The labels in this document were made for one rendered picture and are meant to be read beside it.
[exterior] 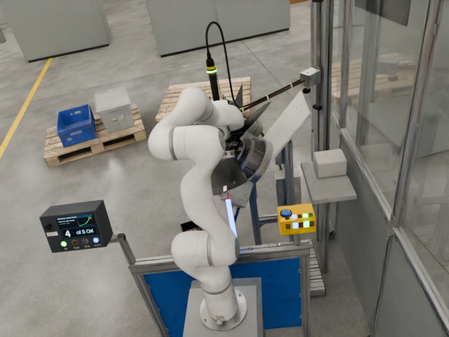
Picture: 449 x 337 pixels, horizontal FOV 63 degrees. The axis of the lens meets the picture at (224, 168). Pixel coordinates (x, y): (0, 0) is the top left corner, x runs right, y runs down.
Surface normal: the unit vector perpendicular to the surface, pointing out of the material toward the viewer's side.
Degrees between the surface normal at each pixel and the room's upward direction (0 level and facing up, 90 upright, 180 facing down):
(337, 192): 0
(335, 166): 90
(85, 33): 90
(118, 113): 95
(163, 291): 90
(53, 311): 0
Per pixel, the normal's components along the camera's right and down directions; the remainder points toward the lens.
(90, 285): -0.14, -0.79
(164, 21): 0.21, 0.55
